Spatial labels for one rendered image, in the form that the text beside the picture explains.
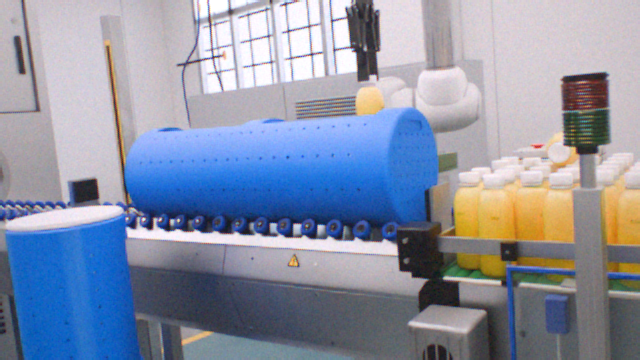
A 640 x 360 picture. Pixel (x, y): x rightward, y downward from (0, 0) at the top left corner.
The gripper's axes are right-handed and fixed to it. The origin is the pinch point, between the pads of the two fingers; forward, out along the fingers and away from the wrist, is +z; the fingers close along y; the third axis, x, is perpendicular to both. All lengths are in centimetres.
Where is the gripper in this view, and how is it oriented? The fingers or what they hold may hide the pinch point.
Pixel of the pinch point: (367, 67)
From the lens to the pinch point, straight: 145.9
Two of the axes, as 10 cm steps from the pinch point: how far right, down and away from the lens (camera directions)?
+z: 0.9, 9.9, 1.1
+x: 8.3, -0.1, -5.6
